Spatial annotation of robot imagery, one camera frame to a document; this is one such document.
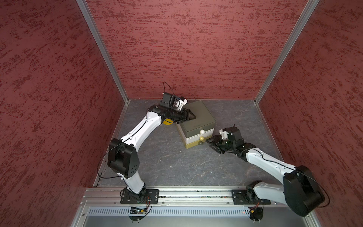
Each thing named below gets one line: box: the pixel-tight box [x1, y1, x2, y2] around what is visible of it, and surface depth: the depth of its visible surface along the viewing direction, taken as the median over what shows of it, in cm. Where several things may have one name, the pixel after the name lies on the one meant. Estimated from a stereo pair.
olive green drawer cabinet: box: [175, 100, 217, 148], surface depth 85 cm
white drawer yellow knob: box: [185, 128, 215, 145], surface depth 87 cm
